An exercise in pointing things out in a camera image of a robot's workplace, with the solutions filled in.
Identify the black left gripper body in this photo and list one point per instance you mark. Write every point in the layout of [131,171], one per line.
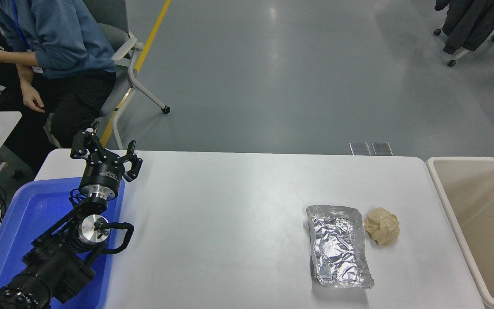
[101,176]

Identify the person's right forearm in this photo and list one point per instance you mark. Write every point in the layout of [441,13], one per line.
[25,75]

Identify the person's left forearm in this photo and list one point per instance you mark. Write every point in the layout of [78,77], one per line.
[19,59]

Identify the large pale dustbin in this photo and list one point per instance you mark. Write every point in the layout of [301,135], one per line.
[487,201]

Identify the person's right hand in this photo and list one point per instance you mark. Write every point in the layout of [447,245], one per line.
[32,98]

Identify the blue plastic tray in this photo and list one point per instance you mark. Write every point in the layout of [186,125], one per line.
[28,210]

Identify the seated person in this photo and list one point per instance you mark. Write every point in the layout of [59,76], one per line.
[67,34]

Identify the grey office chair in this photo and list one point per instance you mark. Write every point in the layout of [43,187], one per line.
[114,17]

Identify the crumpled foil tray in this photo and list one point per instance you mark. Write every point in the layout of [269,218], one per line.
[337,244]

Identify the silver floor outlet cover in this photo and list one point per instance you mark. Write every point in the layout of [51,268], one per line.
[382,149]
[360,149]

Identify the crumpled tan paper ball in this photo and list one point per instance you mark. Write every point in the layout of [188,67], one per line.
[382,227]

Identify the white rolling chair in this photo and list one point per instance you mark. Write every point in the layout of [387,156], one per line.
[461,53]

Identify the dark coat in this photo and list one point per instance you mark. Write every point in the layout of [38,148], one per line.
[470,21]

